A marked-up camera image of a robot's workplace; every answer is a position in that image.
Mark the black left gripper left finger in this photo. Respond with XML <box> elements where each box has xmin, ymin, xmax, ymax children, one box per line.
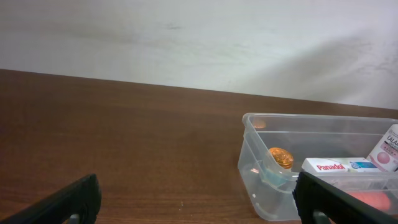
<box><xmin>1</xmin><ymin>174</ymin><xmax>101</xmax><ymax>223</ymax></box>

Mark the white Panadol box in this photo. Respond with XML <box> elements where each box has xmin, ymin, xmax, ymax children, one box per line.
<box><xmin>302</xmin><ymin>157</ymin><xmax>381</xmax><ymax>174</ymax></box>

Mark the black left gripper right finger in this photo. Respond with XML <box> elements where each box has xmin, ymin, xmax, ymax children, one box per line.
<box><xmin>292</xmin><ymin>172</ymin><xmax>397</xmax><ymax>224</ymax></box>

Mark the clear plastic container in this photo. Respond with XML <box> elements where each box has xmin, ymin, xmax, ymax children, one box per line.
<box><xmin>238</xmin><ymin>113</ymin><xmax>397</xmax><ymax>221</ymax></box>

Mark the orange effervescent tablet tube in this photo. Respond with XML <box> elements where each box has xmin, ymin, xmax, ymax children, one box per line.
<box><xmin>347</xmin><ymin>191</ymin><xmax>391</xmax><ymax>211</ymax></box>

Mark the gold lid small jar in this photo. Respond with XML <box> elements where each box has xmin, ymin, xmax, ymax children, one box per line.
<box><xmin>262</xmin><ymin>147</ymin><xmax>294</xmax><ymax>187</ymax></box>

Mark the white spray bottle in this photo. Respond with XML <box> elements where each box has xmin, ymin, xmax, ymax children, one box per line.
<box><xmin>366</xmin><ymin>124</ymin><xmax>398</xmax><ymax>172</ymax></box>

